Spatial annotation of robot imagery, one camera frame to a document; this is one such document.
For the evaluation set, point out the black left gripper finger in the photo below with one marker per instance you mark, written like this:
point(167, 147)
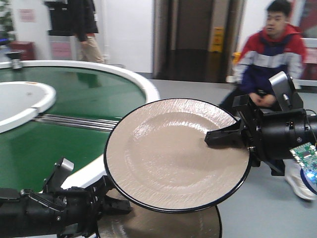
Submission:
point(114, 206)

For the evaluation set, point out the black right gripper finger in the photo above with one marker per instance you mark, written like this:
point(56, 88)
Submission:
point(231, 136)

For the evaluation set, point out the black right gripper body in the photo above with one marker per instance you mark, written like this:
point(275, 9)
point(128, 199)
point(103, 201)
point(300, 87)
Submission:
point(246, 109)

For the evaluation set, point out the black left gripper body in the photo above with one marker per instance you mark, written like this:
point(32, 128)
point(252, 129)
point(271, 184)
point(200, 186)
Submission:
point(85, 207)

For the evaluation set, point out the beige plate black rim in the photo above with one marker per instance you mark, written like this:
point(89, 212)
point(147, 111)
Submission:
point(157, 157)

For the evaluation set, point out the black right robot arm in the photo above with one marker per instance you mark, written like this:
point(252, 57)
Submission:
point(267, 136)

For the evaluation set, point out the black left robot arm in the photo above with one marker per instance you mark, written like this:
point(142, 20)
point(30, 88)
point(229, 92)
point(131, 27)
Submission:
point(27, 214)

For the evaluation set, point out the green circuit board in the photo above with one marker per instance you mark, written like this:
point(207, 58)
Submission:
point(306, 156)

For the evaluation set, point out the person in red blue jacket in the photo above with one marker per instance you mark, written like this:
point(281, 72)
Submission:
point(277, 47)

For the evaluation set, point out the steel conveyor rollers right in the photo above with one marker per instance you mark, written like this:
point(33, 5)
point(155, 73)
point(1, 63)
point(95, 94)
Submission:
point(84, 123)

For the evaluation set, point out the yellow wet floor sign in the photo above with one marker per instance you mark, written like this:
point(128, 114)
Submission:
point(217, 43)

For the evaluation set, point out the black sensor box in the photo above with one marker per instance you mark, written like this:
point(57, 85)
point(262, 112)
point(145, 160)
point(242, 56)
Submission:
point(15, 60)

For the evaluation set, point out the black water dispenser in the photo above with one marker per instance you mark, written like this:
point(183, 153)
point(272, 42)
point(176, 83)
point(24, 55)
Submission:
point(61, 40)

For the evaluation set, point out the red fire extinguisher cabinet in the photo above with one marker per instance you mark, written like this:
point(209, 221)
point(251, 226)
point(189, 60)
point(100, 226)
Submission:
point(26, 48)

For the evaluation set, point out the person in black jacket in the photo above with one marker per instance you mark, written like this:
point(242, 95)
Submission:
point(84, 27)

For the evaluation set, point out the green potted plant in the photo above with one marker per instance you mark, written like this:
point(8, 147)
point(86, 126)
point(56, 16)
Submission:
point(7, 30)

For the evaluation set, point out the white outer ring guard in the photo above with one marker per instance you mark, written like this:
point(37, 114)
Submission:
point(84, 90)

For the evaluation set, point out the white ring guard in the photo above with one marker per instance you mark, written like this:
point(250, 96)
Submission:
point(22, 101)
point(84, 90)

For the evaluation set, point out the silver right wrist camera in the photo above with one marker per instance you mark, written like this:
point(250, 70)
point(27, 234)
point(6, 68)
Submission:
point(285, 92)

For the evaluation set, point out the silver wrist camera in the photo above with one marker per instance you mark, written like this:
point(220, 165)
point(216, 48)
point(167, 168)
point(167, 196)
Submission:
point(285, 92)
point(61, 171)

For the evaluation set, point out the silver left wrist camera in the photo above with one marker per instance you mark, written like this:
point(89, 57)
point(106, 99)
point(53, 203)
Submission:
point(61, 171)

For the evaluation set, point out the white inner ring guard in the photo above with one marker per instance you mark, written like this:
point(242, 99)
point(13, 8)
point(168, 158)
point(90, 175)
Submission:
point(22, 101)

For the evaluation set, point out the pink wall notice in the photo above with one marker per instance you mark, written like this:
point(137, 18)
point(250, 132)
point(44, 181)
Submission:
point(27, 15)

